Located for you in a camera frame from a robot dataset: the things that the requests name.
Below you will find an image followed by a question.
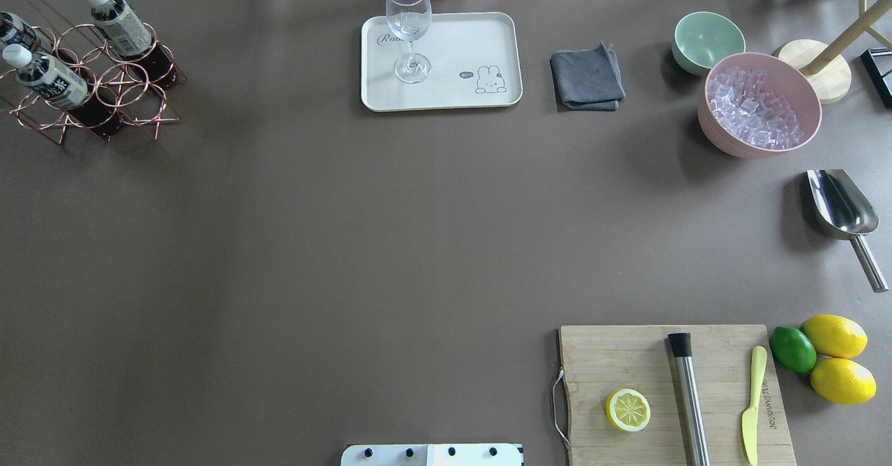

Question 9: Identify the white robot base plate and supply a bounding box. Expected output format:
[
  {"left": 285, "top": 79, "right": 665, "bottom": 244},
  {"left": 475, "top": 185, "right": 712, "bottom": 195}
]
[{"left": 340, "top": 443, "right": 525, "bottom": 465}]

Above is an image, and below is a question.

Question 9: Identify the yellow plastic knife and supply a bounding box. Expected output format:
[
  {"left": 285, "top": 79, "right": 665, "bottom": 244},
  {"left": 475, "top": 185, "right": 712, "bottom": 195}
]
[{"left": 740, "top": 345, "right": 767, "bottom": 465}]

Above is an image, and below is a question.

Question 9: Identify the yellow lemon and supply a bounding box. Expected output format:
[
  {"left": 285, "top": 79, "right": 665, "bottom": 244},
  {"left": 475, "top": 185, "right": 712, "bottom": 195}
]
[
  {"left": 801, "top": 314, "right": 868, "bottom": 359},
  {"left": 811, "top": 357, "right": 877, "bottom": 405}
]

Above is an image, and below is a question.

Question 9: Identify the grey folded cloth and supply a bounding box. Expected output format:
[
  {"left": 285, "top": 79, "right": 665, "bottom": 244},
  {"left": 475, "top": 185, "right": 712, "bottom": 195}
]
[{"left": 549, "top": 42, "right": 626, "bottom": 111}]

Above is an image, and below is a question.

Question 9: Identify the half lemon slice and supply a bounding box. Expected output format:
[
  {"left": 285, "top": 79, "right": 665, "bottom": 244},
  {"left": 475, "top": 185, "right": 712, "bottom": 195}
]
[{"left": 605, "top": 389, "right": 651, "bottom": 433}]

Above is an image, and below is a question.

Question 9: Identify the pink bowl with ice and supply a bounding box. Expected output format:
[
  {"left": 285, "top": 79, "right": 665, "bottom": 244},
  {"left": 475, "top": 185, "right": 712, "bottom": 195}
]
[{"left": 698, "top": 52, "right": 822, "bottom": 158}]

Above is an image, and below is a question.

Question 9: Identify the steel muddler black tip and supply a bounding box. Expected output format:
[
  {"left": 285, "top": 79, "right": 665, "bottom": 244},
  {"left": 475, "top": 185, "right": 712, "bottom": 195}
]
[{"left": 667, "top": 332, "right": 712, "bottom": 465}]

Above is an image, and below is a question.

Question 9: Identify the metal ice scoop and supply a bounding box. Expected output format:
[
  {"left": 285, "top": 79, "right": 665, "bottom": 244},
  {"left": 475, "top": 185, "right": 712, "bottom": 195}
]
[{"left": 805, "top": 169, "right": 889, "bottom": 293}]

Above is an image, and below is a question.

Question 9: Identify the cream rabbit tray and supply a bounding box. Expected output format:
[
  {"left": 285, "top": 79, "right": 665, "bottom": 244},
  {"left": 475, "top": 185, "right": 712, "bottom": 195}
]
[{"left": 360, "top": 12, "right": 523, "bottom": 111}]

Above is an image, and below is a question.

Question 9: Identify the tea bottle white cap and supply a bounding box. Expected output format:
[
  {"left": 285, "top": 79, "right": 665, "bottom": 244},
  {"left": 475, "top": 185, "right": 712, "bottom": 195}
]
[
  {"left": 2, "top": 44, "right": 123, "bottom": 139},
  {"left": 86, "top": 0, "right": 178, "bottom": 89},
  {"left": 1, "top": 11, "right": 51, "bottom": 52}
]

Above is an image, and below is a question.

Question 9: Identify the green bowl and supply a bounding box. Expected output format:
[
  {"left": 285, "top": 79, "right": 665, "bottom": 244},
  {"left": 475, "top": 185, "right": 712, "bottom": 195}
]
[{"left": 671, "top": 11, "right": 746, "bottom": 75}]

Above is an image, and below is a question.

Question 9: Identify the clear wine glass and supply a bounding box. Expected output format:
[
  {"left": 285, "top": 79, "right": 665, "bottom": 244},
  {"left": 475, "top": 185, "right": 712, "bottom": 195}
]
[{"left": 385, "top": 0, "right": 432, "bottom": 83}]

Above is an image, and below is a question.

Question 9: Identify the wooden cup stand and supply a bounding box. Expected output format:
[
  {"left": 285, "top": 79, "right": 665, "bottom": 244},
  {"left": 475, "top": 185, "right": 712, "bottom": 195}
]
[{"left": 775, "top": 0, "right": 891, "bottom": 105}]

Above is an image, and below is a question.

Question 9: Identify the copper wire bottle basket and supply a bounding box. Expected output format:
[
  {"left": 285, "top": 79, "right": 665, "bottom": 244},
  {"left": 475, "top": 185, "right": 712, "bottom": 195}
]
[{"left": 2, "top": 0, "right": 185, "bottom": 145}]

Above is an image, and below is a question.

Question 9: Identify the green lime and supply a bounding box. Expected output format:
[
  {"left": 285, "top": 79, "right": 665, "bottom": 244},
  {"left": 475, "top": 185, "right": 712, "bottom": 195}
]
[{"left": 769, "top": 326, "right": 817, "bottom": 374}]

